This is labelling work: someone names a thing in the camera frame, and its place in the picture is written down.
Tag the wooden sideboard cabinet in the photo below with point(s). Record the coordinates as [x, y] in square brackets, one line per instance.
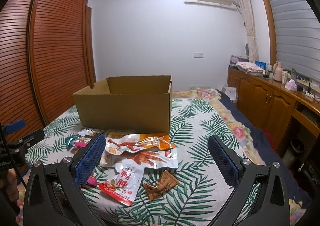
[284, 115]

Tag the brown cardboard box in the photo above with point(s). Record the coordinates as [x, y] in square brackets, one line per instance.
[138, 103]

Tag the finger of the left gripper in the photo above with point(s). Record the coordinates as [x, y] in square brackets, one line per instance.
[22, 145]
[14, 127]

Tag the wooden louvered wardrobe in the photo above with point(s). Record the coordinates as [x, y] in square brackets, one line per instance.
[45, 58]

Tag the teal foil candy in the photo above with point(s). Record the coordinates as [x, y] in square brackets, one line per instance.
[70, 141]

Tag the brown foil snack packet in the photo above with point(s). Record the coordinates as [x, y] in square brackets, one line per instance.
[165, 183]

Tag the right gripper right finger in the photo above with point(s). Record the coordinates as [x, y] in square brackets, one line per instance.
[271, 204]

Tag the floral quilt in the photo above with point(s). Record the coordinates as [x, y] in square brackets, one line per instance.
[255, 144]

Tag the folded floral cloth stack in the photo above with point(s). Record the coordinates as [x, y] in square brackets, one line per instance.
[249, 68]

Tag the white paper bag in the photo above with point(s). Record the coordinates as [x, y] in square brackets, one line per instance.
[231, 93]

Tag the red white duck gizzard packet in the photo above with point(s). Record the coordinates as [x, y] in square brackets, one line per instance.
[124, 186]

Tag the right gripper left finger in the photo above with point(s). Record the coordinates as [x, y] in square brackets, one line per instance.
[53, 195]

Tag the white wall switch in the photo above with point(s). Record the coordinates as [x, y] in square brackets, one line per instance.
[199, 55]

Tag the white chicken feet snack bag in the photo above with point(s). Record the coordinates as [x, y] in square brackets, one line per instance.
[147, 159]

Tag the clear crumbly biscuit pack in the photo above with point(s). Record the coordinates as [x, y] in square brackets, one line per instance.
[116, 134]

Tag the pink kettle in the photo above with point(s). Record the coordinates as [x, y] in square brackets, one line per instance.
[277, 71]

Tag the orange chicken feet snack bag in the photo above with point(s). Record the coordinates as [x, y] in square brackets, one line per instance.
[134, 143]

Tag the cream tied curtain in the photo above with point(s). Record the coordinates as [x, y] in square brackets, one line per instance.
[247, 14]

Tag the small white snack packet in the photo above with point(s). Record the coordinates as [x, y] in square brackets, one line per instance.
[88, 133]

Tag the small white fan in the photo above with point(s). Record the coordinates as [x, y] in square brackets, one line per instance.
[247, 50]

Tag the person's left hand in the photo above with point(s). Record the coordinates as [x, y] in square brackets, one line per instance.
[8, 182]

